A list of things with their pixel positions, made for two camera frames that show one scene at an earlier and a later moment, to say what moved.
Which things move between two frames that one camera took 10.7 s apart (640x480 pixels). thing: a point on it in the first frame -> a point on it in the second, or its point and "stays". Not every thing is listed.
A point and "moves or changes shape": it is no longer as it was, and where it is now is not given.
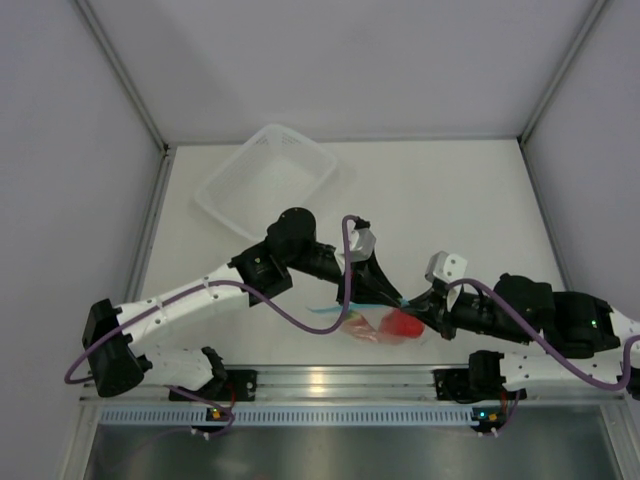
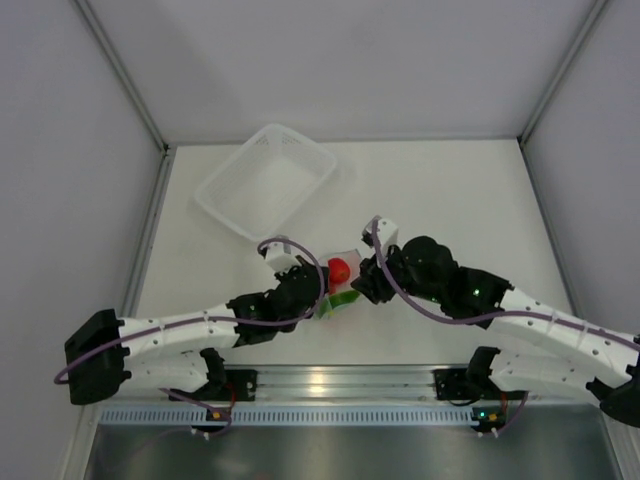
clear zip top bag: x=386 y=323 moves or changes shape
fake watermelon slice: x=357 y=324 -> x=337 y=299
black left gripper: x=369 y=285 -> x=313 y=270
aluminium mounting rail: x=341 y=382 stays
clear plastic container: x=272 y=170 stays
